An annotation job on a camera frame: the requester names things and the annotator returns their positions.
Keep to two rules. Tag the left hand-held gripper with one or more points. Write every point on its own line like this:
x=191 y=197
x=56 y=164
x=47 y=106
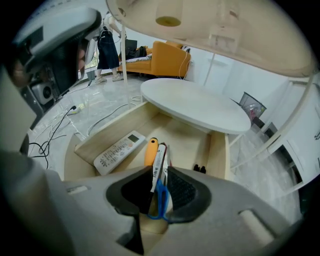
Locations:
x=57 y=32

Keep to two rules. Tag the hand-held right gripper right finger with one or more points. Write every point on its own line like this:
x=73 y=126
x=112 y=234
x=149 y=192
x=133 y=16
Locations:
x=220 y=220

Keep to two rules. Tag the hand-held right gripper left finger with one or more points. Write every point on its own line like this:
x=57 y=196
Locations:
x=100 y=212

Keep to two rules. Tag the white marker pen black cap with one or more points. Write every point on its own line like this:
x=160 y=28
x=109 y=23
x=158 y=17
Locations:
x=158 y=165

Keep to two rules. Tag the beige wooden drawer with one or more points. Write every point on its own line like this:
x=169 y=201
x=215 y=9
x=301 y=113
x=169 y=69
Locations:
x=185 y=140

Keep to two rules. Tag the round glass side table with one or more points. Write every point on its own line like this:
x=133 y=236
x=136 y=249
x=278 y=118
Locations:
x=250 y=40

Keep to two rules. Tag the small grey floor box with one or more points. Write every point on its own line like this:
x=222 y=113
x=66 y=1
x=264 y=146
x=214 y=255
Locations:
x=91 y=75

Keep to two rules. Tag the white remote control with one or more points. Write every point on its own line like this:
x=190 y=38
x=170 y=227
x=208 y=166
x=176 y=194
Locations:
x=117 y=153

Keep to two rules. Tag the white box fan unit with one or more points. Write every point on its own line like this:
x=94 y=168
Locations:
x=43 y=93

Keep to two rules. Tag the black monitor screen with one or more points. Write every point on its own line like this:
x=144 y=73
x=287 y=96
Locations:
x=131 y=43

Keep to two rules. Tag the white power strip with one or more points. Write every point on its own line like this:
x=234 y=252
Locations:
x=74 y=111

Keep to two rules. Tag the black bag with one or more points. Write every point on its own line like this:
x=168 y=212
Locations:
x=137 y=52

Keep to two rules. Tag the black mesh wastebasket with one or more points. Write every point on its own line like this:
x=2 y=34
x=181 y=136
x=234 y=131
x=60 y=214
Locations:
x=252 y=106

